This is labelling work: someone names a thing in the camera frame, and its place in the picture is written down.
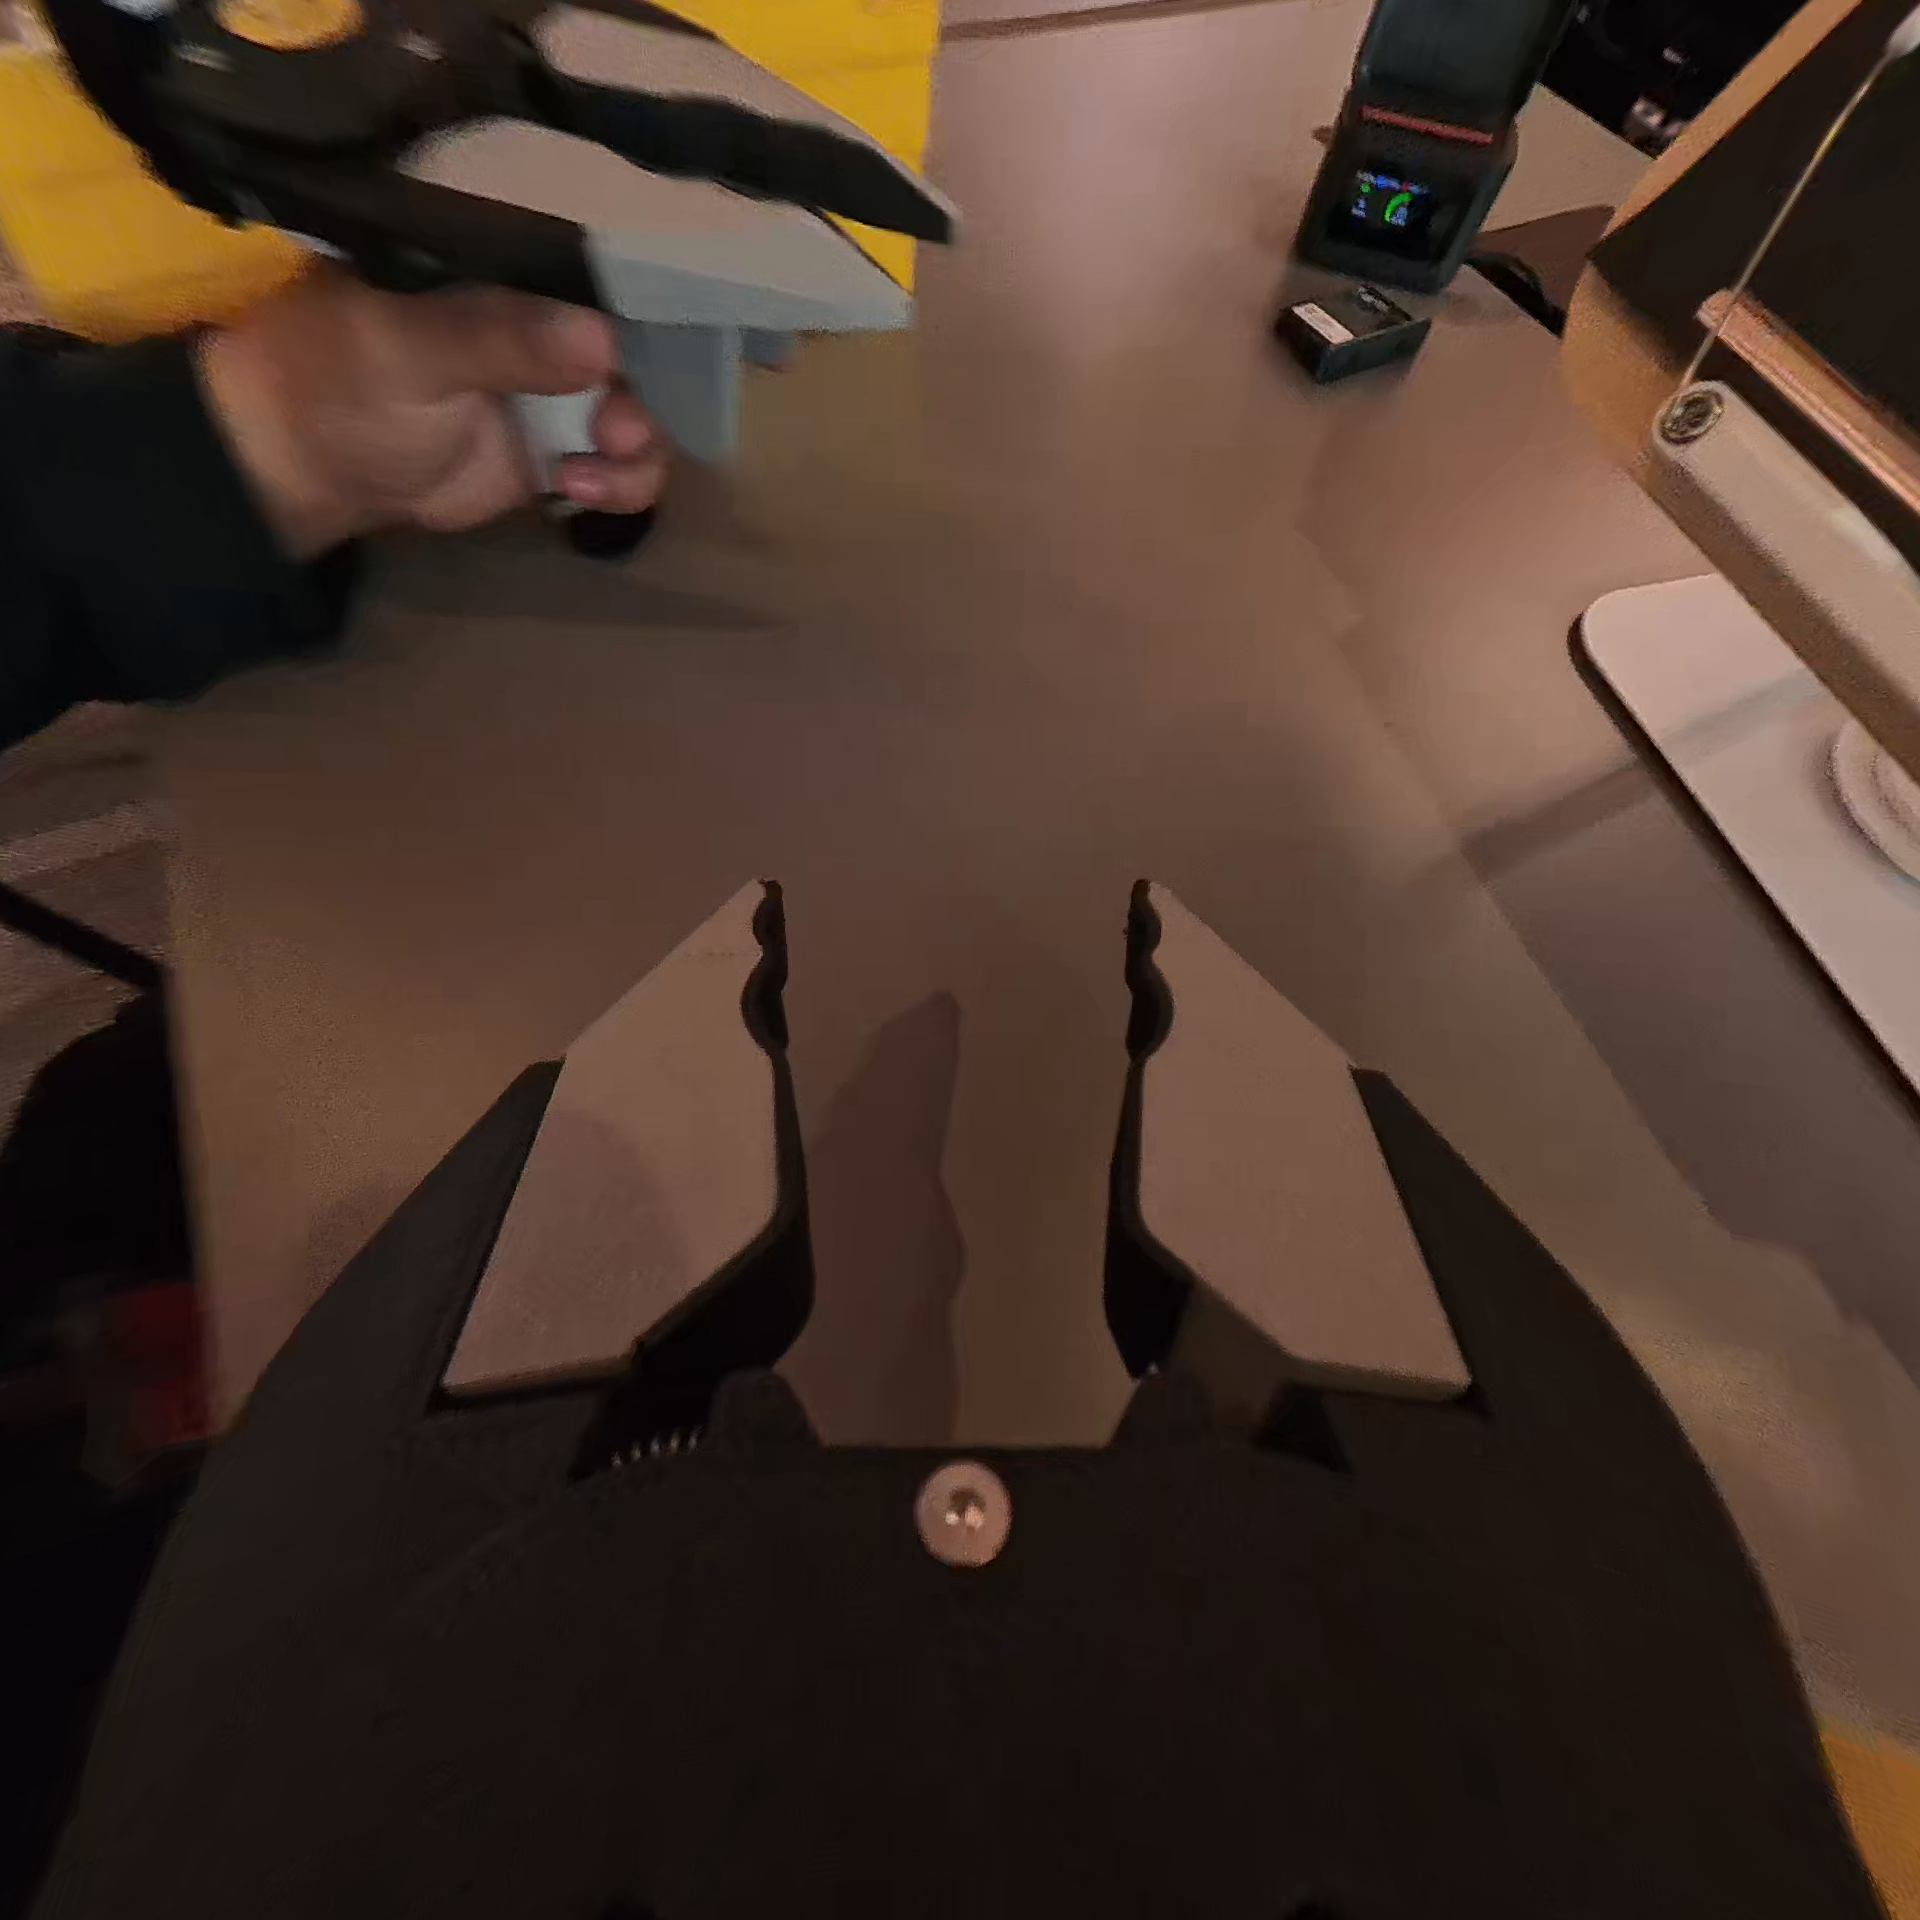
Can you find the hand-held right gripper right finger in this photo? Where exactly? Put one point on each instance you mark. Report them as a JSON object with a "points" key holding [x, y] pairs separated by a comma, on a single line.
{"points": [[1291, 1200]]}

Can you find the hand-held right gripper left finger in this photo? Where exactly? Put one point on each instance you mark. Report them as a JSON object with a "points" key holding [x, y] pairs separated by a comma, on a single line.
{"points": [[630, 1200]]}

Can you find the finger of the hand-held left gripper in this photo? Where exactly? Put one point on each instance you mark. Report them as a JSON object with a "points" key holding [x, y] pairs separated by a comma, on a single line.
{"points": [[721, 264], [751, 89]]}

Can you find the person's left hand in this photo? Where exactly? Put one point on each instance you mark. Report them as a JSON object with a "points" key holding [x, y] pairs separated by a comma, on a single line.
{"points": [[389, 420]]}

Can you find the black battery charger case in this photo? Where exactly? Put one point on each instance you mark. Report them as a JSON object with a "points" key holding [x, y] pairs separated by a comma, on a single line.
{"points": [[1478, 225]]}

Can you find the wooden book stand white base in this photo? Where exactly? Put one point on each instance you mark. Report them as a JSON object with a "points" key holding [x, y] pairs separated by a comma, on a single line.
{"points": [[1771, 509]]}

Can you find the black camera battery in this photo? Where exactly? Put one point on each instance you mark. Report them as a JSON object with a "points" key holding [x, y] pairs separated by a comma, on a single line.
{"points": [[1349, 338]]}

